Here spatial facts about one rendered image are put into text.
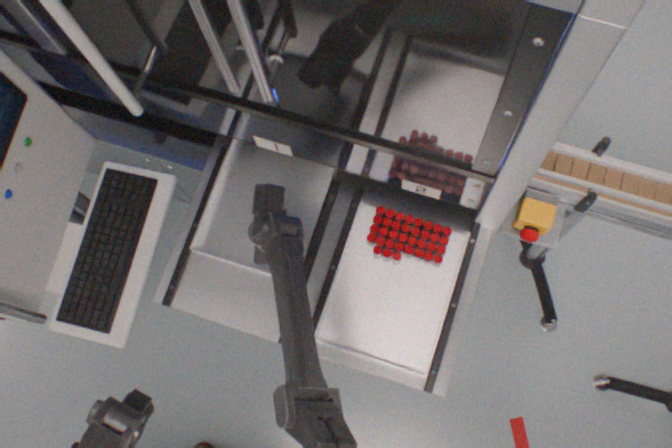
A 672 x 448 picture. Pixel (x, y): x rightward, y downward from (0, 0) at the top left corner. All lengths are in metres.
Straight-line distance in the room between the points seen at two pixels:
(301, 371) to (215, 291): 0.52
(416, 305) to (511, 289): 0.98
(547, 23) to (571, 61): 0.08
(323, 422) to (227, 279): 0.61
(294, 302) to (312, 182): 0.50
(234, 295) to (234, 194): 0.24
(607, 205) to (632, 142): 1.14
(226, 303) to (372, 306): 0.34
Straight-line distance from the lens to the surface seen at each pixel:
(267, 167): 1.77
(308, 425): 1.18
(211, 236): 1.74
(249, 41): 1.04
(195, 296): 1.72
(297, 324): 1.29
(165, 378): 2.64
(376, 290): 1.67
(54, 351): 2.79
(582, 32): 0.90
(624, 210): 1.75
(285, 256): 1.36
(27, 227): 1.78
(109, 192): 1.90
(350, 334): 1.66
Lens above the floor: 2.53
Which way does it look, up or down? 75 degrees down
